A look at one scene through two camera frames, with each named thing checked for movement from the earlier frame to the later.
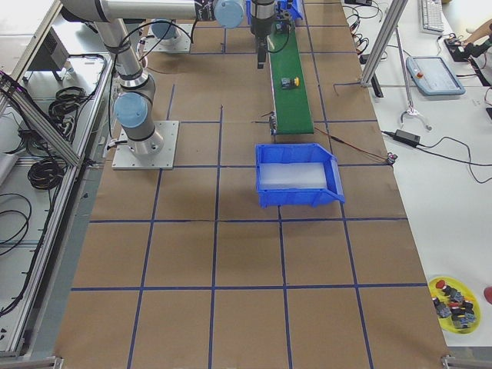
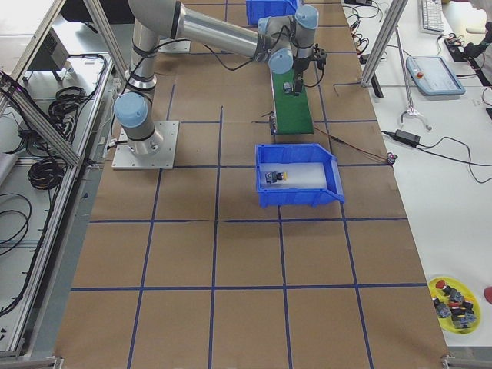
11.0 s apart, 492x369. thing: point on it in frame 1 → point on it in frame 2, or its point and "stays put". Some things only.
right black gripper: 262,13 → 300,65
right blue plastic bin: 297,174 stays put
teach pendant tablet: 433,76 stays put
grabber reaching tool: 411,111 stays put
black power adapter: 407,137 stays put
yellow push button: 287,82 → 273,177
